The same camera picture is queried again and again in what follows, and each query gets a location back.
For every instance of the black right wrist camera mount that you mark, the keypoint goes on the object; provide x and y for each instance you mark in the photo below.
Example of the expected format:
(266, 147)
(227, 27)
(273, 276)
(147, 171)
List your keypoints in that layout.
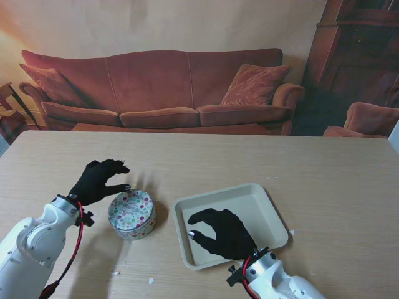
(235, 275)

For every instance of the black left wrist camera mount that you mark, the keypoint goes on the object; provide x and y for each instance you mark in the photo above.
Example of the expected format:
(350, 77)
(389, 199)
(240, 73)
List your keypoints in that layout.
(87, 218)

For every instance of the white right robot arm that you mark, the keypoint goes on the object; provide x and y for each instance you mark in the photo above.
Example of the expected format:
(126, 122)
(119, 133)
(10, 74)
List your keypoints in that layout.
(280, 280)

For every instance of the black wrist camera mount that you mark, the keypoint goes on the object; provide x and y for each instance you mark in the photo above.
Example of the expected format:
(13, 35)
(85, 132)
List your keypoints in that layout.
(235, 275)
(87, 218)

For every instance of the patterned orange sofa cushion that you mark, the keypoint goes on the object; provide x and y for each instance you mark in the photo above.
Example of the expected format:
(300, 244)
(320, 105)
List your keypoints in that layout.
(255, 84)

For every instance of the round polka dot box lid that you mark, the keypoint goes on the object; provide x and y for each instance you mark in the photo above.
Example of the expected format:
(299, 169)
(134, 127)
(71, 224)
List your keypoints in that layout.
(131, 210)

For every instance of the brown armchair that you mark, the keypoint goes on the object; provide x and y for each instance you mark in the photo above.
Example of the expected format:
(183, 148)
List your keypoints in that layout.
(371, 120)

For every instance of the brown three-seat sofa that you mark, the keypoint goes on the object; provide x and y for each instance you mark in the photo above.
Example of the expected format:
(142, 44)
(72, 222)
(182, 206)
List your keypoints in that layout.
(156, 84)

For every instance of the round polka dot cookie box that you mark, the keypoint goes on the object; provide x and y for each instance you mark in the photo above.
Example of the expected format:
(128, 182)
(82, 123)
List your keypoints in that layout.
(137, 236)

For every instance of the dark wooden cabinet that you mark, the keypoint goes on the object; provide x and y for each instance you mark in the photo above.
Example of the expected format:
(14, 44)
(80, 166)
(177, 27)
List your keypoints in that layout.
(355, 46)

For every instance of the beige rectangular tray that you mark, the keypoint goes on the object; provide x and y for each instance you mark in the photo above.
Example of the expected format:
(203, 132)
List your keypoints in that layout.
(265, 211)

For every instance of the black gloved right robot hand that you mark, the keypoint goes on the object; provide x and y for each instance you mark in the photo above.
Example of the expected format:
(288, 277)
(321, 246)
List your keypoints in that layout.
(230, 236)

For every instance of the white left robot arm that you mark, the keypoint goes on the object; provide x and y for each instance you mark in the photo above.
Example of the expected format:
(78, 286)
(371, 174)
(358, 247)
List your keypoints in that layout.
(31, 243)

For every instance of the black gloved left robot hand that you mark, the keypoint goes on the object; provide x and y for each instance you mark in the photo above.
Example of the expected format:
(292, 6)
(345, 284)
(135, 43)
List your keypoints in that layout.
(93, 183)

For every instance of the plain brown sofa cushion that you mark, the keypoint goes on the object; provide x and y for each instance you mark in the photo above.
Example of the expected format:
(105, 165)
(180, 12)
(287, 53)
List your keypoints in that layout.
(50, 85)

